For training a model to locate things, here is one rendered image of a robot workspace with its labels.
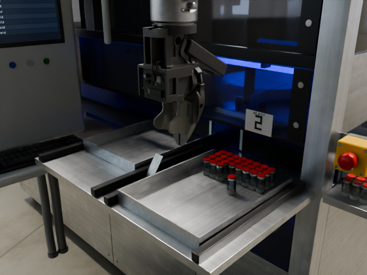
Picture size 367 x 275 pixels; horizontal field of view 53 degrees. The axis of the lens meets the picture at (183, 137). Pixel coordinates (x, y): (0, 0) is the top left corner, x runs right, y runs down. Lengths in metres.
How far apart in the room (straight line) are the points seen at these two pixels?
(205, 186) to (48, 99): 0.78
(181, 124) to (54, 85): 0.93
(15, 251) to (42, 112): 1.06
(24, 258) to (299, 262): 1.58
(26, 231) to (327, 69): 2.03
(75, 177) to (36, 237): 1.40
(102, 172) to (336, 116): 0.62
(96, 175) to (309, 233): 0.59
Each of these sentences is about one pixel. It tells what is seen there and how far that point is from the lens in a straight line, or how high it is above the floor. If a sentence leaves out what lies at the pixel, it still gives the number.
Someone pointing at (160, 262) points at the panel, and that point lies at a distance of 1.60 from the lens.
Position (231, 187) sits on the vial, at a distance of 0.91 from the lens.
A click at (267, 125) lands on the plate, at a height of 1.02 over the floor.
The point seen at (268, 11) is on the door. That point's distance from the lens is 0.96.
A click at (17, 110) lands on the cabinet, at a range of 1.47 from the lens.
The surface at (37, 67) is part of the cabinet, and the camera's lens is 1.47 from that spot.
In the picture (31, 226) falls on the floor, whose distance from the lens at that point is 2.53.
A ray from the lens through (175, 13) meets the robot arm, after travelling 0.58.
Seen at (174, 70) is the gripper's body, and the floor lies 1.23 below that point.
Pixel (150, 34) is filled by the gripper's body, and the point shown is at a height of 1.28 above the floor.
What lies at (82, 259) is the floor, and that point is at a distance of 2.17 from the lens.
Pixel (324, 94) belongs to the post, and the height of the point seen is 1.13.
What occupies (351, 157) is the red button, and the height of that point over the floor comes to 1.01.
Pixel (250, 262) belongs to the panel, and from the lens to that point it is 1.22.
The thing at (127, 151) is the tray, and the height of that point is 0.88.
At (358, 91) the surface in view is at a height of 1.11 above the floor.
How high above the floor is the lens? 1.34
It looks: 21 degrees down
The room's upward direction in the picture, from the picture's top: straight up
